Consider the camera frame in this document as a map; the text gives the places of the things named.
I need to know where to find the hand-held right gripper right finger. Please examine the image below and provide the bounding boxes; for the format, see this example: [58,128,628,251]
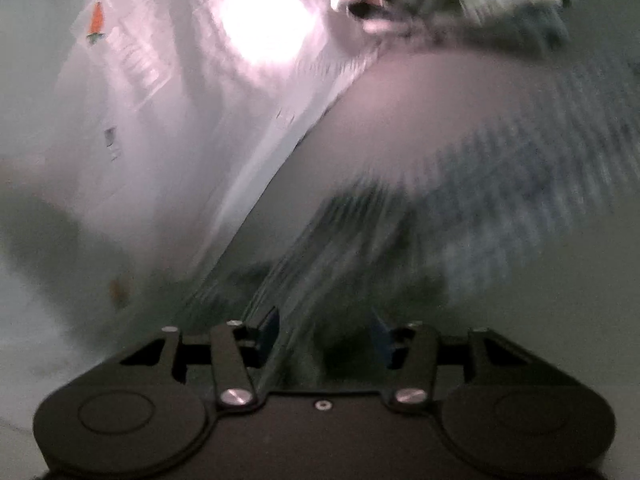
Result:
[370,307,532,414]

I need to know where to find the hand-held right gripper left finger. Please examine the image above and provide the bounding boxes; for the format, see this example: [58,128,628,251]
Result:
[118,306,281,411]

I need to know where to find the grey striped knitted sweater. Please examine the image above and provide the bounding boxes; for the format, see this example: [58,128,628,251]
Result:
[195,0,640,391]

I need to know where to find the white carrot print bed sheet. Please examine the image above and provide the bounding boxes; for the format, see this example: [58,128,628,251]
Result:
[0,0,386,366]

